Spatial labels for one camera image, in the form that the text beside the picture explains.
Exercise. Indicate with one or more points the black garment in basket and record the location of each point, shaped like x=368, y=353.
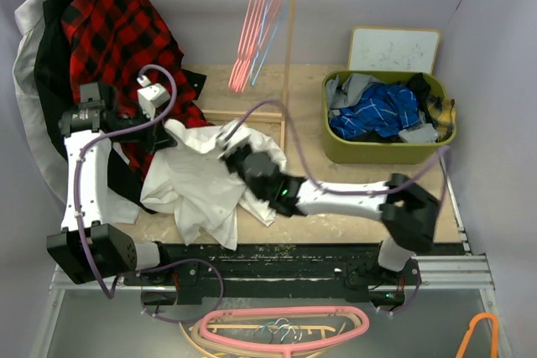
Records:
x=421, y=133

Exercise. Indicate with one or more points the olive green laundry basket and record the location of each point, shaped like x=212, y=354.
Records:
x=340, y=150

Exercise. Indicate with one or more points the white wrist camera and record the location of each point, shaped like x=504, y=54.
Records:
x=151, y=96
x=233, y=144

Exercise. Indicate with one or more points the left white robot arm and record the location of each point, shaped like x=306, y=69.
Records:
x=87, y=238

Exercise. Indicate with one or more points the grey white hanging shirt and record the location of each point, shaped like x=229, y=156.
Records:
x=29, y=17

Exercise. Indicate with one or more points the red black plaid shirt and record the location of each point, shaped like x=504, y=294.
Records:
x=112, y=40

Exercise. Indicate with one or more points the yellow black plaid garment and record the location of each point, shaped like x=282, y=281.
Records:
x=441, y=113

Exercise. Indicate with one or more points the small whiteboard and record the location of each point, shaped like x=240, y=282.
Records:
x=393, y=49

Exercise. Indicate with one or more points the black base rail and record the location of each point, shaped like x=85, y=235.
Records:
x=348, y=271

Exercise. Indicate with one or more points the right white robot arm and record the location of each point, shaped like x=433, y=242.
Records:
x=407, y=211

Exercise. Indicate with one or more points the large pink hanger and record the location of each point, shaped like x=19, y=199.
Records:
x=289, y=315

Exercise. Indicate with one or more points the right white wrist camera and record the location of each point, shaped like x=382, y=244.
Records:
x=233, y=144

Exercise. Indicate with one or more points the aluminium frame rail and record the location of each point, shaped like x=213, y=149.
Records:
x=81, y=322

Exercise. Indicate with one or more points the pink hangers on rack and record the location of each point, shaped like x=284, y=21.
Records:
x=239, y=78

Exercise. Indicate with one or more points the grey garment in basket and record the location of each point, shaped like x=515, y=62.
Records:
x=347, y=94

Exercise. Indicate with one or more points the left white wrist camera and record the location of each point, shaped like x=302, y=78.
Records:
x=151, y=96

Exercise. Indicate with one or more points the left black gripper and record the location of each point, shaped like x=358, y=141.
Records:
x=158, y=137

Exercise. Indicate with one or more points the light blue wire hanger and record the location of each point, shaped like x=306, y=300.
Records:
x=269, y=25

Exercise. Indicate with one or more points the black hanging shirt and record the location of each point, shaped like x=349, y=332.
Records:
x=52, y=73

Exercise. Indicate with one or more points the blue checked shirt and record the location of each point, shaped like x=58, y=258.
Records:
x=385, y=109

